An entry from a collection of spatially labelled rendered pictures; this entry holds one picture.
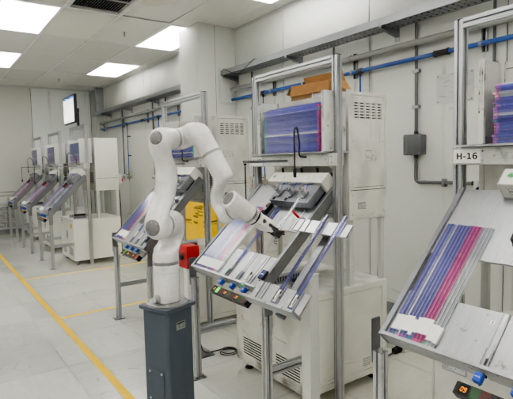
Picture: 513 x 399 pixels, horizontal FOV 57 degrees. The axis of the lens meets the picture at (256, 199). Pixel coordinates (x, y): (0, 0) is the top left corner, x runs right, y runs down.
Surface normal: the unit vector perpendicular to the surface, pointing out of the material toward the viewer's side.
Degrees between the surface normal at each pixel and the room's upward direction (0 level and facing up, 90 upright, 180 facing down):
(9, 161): 90
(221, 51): 90
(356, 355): 90
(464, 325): 44
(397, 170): 90
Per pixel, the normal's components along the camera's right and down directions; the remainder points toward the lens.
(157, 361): -0.58, 0.07
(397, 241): -0.81, 0.07
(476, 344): -0.58, -0.67
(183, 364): 0.82, 0.03
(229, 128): 0.58, 0.05
